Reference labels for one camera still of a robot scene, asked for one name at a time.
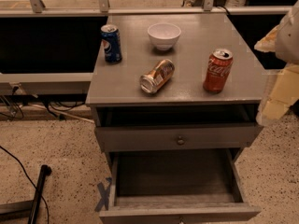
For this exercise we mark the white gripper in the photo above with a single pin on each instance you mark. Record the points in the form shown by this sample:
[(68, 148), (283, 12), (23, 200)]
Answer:
[(289, 41)]

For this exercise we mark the red coke can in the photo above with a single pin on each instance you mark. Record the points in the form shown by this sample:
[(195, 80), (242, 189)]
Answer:
[(219, 66)]

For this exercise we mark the grey drawer cabinet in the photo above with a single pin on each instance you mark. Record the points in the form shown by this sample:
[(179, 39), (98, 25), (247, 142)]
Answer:
[(116, 99)]

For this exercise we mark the gold soda can lying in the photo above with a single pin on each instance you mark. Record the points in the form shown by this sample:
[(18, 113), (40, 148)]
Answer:
[(152, 81)]

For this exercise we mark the open middle drawer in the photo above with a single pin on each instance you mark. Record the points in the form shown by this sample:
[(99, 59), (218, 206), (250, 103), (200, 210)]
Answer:
[(176, 187)]

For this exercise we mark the blue pepsi can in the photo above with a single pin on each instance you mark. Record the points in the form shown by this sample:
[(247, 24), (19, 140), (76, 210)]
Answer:
[(111, 40)]

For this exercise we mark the white bowl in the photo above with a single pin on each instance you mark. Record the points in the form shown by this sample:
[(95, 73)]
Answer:
[(164, 36)]

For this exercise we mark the blue tape cross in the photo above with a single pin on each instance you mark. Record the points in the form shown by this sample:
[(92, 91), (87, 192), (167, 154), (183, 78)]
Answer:
[(104, 195)]

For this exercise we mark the grey metal railing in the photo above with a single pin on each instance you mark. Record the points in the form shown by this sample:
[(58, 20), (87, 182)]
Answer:
[(124, 2)]

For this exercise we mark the black metal floor stand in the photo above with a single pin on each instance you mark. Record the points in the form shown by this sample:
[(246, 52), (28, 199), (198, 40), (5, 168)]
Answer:
[(29, 208)]

